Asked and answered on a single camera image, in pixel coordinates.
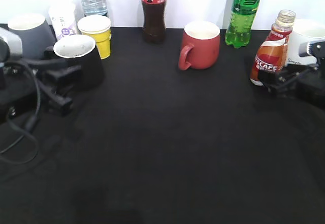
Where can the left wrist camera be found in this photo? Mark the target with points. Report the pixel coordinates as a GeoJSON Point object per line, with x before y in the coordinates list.
{"type": "Point", "coordinates": [11, 46]}

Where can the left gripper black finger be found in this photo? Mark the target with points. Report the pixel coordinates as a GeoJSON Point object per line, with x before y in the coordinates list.
{"type": "Point", "coordinates": [55, 103]}

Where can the yellow paper cup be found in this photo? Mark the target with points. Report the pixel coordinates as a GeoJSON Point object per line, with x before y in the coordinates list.
{"type": "Point", "coordinates": [99, 28]}

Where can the cola bottle red label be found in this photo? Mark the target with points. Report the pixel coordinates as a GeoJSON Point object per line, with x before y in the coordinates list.
{"type": "Point", "coordinates": [154, 29]}

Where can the Nescafe coffee bottle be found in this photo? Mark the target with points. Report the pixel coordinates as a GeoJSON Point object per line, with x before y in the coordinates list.
{"type": "Point", "coordinates": [271, 55]}

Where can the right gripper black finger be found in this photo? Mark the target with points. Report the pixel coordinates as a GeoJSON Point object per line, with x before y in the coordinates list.
{"type": "Point", "coordinates": [293, 68]}

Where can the green sprite bottle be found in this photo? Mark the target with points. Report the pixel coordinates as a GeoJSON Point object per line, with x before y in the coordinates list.
{"type": "Point", "coordinates": [243, 14]}

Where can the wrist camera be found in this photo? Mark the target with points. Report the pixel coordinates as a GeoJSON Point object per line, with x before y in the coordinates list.
{"type": "Point", "coordinates": [312, 48]}
{"type": "Point", "coordinates": [11, 46]}

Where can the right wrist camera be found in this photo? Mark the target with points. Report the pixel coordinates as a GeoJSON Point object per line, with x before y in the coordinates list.
{"type": "Point", "coordinates": [312, 48]}

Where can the black mug white inside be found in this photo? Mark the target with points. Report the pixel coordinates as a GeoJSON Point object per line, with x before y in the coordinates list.
{"type": "Point", "coordinates": [78, 50]}

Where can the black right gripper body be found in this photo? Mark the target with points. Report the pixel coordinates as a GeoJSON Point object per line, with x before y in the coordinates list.
{"type": "Point", "coordinates": [307, 85]}

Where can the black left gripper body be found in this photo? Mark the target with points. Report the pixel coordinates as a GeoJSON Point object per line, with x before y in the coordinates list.
{"type": "Point", "coordinates": [19, 89]}

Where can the red mug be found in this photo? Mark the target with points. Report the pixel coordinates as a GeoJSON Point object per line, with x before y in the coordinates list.
{"type": "Point", "coordinates": [200, 45]}

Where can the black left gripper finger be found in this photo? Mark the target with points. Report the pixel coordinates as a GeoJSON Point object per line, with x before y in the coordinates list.
{"type": "Point", "coordinates": [64, 76]}

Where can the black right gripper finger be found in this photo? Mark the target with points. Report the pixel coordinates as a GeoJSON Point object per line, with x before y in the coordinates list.
{"type": "Point", "coordinates": [271, 81]}

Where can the grey mug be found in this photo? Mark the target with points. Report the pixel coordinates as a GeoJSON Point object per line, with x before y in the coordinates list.
{"type": "Point", "coordinates": [35, 33]}

